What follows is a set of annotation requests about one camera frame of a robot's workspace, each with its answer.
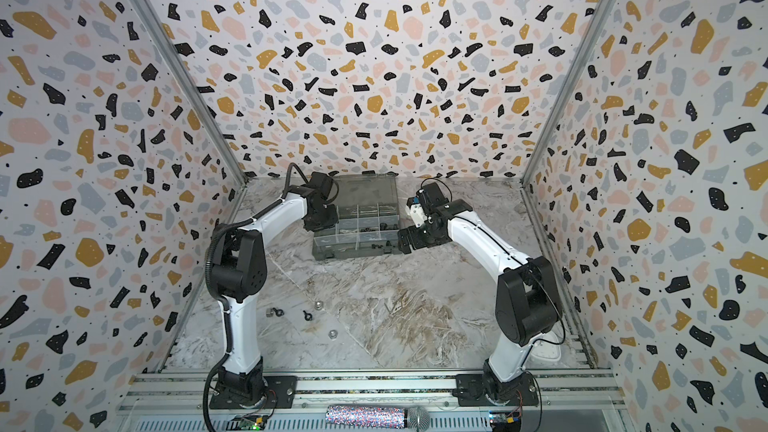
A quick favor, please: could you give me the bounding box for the clear plastic compartment organizer box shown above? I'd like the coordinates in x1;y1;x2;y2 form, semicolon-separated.
312;174;400;261

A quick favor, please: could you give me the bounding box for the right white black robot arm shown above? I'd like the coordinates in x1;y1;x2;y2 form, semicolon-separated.
398;180;566;404

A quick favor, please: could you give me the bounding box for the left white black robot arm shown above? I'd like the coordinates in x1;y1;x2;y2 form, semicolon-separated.
204;172;339;404

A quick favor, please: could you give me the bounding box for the white square clock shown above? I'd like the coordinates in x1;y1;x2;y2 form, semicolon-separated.
530;340;562;364

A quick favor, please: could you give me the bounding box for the glitter handheld microphone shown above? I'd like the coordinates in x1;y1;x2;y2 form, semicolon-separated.
326;405;430;431

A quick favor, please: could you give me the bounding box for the left corner aluminium post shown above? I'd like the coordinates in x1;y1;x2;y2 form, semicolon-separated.
128;0;247;189

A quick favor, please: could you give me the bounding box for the corner aluminium post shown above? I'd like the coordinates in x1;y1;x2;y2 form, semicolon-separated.
520;0;615;187
128;0;247;189

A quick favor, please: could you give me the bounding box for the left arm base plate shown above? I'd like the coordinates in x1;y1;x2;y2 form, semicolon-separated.
209;373;298;410

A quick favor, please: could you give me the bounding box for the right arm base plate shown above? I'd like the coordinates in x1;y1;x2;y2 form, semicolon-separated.
452;372;539;407

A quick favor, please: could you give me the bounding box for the aluminium front rail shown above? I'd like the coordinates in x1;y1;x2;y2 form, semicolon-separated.
114;369;634;431

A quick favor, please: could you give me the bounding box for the right corner aluminium post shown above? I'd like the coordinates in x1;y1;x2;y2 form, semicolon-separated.
520;0;615;187

